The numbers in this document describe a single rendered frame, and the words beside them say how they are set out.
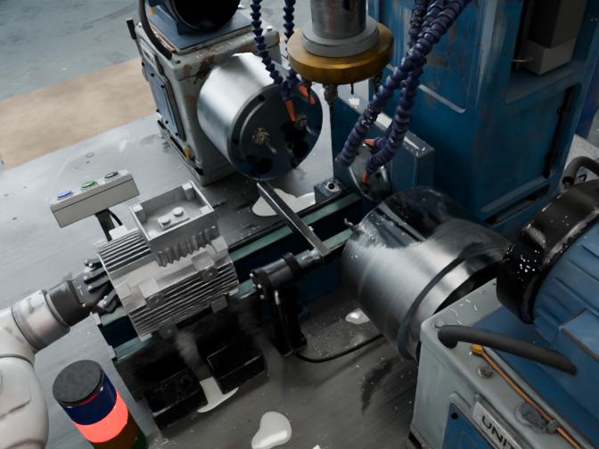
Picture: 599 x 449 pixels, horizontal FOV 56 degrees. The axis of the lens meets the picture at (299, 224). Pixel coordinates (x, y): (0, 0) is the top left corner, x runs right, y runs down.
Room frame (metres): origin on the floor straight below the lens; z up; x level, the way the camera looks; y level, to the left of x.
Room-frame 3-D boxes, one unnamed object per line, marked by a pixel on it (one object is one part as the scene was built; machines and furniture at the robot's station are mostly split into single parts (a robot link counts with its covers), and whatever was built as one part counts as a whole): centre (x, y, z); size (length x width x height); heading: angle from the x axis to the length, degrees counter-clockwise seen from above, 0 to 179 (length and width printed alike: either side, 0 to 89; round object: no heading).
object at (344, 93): (0.95, -0.21, 0.97); 0.30 x 0.11 x 0.34; 26
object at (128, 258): (0.72, 0.25, 1.02); 0.20 x 0.19 x 0.19; 116
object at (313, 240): (0.81, 0.01, 1.01); 0.26 x 0.04 x 0.03; 26
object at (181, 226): (0.74, 0.22, 1.11); 0.12 x 0.11 x 0.07; 116
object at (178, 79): (1.41, 0.19, 0.99); 0.35 x 0.31 x 0.37; 26
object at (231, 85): (1.20, 0.08, 1.04); 0.37 x 0.25 x 0.25; 26
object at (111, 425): (0.37, 0.28, 1.14); 0.06 x 0.06 x 0.04
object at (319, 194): (1.01, -0.09, 0.86); 0.07 x 0.06 x 0.12; 26
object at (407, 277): (0.58, -0.22, 1.04); 0.41 x 0.25 x 0.25; 26
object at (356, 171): (0.92, -0.15, 1.02); 0.15 x 0.02 x 0.15; 26
